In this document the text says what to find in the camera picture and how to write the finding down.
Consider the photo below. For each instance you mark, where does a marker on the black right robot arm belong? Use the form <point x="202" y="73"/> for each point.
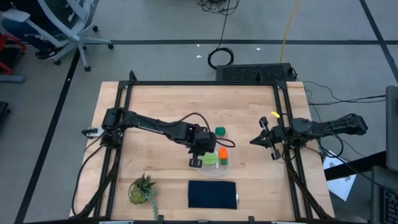
<point x="326" y="127"/>

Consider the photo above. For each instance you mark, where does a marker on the yellow tag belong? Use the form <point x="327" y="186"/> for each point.
<point x="275" y="114"/>

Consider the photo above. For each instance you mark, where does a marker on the green cube block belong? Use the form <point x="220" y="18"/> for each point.
<point x="220" y="131"/>

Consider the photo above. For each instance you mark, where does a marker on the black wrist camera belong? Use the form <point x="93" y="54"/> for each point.
<point x="208" y="139"/>
<point x="280" y="131"/>

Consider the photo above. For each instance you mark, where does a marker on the white office chair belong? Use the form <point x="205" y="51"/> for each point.
<point x="73" y="34"/>

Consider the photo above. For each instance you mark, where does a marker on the green toy lettuce leaf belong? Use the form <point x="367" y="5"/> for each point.
<point x="210" y="159"/>

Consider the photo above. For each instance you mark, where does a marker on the grey black mounting bracket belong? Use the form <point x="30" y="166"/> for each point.
<point x="93" y="132"/>

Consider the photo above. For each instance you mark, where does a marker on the potted succulent plant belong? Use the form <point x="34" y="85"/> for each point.
<point x="141" y="189"/>

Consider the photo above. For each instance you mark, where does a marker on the black metal table frame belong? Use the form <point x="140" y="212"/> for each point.
<point x="202" y="83"/>

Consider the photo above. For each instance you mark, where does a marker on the white printed paper sheet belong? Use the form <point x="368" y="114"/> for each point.
<point x="340" y="183"/>

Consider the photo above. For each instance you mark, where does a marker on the person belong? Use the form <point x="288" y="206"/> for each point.
<point x="28" y="28"/>

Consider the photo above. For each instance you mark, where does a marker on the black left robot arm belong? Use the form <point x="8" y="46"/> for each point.
<point x="149" y="125"/>

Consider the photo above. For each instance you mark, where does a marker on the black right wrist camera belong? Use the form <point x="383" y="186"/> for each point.
<point x="280" y="131"/>

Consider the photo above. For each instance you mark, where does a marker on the orange toy carrot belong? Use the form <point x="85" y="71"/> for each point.
<point x="223" y="153"/>

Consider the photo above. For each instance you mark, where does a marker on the red frame object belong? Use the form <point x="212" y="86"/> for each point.
<point x="9" y="40"/>

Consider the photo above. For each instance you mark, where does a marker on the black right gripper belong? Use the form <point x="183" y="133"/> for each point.
<point x="273" y="143"/>

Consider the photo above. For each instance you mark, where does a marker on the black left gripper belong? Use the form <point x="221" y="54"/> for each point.
<point x="195" y="143"/>

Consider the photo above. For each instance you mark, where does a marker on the dark blue folded cloth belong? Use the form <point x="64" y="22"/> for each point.
<point x="212" y="194"/>

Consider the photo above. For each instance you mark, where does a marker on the clear plastic tupperware container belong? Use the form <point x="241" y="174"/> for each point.
<point x="214" y="171"/>

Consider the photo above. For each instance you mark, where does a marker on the grey metal cabinet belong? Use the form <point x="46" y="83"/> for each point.
<point x="385" y="140"/>

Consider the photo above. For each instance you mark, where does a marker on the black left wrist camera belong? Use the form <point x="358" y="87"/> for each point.
<point x="208" y="139"/>

